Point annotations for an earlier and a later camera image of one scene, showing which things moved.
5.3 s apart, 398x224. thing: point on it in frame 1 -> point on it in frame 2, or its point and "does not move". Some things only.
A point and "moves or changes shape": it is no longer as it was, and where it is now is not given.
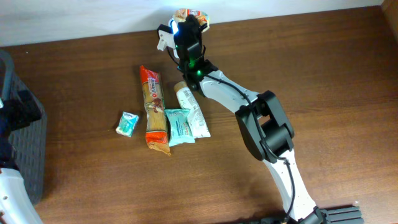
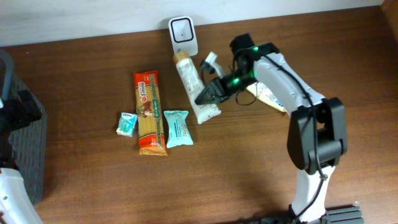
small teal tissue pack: x=127 y=124 does not move
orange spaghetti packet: x=156 y=119 moves or changes shape
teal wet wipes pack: x=180 y=129 does not move
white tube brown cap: x=188 y=100 moves or changes shape
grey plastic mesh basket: x=30 y=143 does not move
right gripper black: x=191 y=23 -> x=219 y=88
